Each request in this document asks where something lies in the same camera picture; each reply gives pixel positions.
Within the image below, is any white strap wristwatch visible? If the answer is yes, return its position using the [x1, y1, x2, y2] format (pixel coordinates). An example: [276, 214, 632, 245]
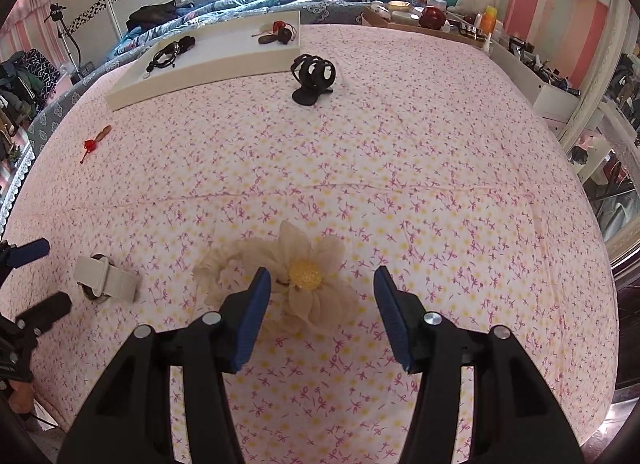
[74, 255, 140, 302]

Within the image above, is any cream fabric flower scrunchie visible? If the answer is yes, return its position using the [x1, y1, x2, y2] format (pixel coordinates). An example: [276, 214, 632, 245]
[193, 221, 358, 337]

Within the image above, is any red knot gold pendant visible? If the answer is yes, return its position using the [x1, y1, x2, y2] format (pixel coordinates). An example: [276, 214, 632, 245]
[254, 20, 297, 46]

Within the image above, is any white jewelry tray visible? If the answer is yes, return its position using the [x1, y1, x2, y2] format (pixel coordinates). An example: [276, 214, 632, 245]
[105, 11, 302, 110]

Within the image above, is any left hand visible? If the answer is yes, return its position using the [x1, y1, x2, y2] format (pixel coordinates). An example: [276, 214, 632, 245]
[9, 380, 35, 415]

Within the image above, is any red tassel wooden charm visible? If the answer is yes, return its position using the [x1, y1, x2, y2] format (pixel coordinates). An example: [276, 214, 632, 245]
[80, 125, 112, 163]

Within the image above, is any clothes rack with clothes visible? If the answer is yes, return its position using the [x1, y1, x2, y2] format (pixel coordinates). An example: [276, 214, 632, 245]
[1, 49, 61, 164]

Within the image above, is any phone tripod stand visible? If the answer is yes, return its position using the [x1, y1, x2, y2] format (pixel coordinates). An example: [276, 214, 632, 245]
[44, 3, 96, 86]

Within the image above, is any pink floral tablecloth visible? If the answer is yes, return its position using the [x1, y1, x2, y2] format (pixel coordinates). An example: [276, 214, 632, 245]
[1, 25, 618, 463]

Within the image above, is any black bag on bed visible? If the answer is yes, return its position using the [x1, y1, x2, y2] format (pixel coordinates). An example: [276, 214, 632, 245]
[126, 0, 177, 31]

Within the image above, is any white shelf with clutter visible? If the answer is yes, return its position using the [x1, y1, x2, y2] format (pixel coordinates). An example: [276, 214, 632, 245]
[490, 41, 579, 128]

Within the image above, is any black hair claw clip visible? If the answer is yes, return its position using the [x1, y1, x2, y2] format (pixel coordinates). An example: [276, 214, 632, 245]
[291, 54, 336, 106]

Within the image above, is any orange bottle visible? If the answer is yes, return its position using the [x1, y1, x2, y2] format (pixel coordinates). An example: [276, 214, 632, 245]
[478, 5, 498, 36]

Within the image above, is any bed with blue bedding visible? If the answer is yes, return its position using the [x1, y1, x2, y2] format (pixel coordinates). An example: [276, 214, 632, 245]
[27, 0, 416, 155]

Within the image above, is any dark red round jar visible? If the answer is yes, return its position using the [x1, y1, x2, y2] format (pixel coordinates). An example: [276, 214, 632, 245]
[419, 5, 447, 30]

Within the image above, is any white plush toy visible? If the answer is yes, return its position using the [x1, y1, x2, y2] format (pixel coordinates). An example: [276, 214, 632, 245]
[451, 0, 494, 16]

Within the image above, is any wooden cosmetics tray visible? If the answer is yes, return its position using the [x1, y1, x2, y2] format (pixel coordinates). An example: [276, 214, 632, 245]
[362, 6, 485, 49]

